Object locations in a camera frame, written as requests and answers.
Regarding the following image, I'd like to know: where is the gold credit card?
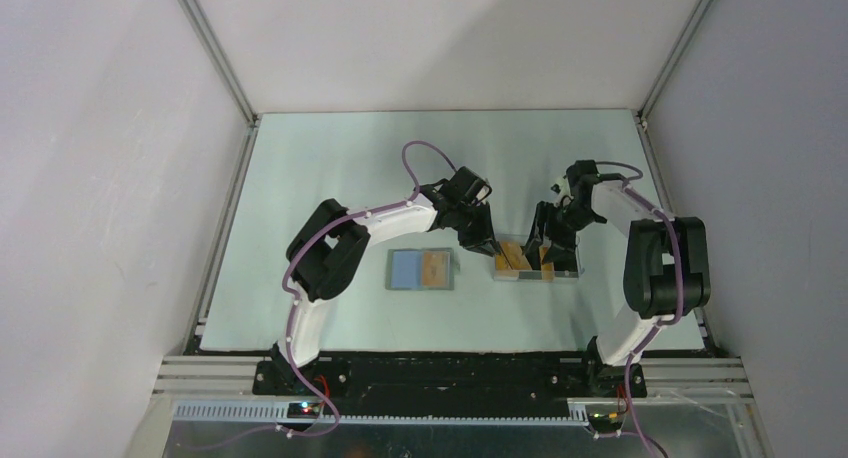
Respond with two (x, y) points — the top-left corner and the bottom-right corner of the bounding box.
(421, 250), (451, 289)

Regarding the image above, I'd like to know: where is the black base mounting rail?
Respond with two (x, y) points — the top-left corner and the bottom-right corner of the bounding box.
(252, 350), (647, 418)

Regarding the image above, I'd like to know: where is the aluminium frame post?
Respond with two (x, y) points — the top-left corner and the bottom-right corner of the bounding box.
(177, 0), (258, 126)
(636, 0), (716, 132)

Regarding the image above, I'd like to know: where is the left aluminium frame post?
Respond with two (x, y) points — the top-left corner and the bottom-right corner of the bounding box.
(177, 0), (258, 126)

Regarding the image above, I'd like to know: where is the clear plastic card box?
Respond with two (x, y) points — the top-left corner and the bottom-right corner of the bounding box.
(492, 234), (584, 283)

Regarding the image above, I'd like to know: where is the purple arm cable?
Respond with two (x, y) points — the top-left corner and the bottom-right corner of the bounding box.
(596, 161), (685, 456)
(281, 140), (458, 440)

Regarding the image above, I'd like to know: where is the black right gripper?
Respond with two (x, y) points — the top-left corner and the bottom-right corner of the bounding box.
(521, 200), (600, 265)

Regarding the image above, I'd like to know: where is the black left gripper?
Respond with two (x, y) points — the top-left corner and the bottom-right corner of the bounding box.
(451, 202), (500, 259)

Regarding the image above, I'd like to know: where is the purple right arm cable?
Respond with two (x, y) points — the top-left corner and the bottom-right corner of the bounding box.
(596, 161), (685, 456)

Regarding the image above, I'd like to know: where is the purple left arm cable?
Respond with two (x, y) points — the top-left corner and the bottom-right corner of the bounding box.
(281, 140), (458, 440)

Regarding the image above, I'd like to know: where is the gold card stack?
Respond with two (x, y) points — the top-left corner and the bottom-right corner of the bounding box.
(528, 246), (556, 282)

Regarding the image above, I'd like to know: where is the white slotted cable duct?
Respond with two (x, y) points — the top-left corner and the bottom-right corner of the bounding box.
(173, 400), (589, 426)

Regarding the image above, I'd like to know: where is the right aluminium frame post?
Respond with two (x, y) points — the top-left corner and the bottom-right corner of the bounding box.
(636, 0), (716, 132)

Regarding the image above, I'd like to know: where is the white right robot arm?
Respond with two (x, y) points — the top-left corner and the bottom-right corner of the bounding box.
(522, 160), (711, 396)

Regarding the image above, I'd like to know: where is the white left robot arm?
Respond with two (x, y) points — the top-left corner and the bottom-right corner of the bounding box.
(277, 167), (502, 395)

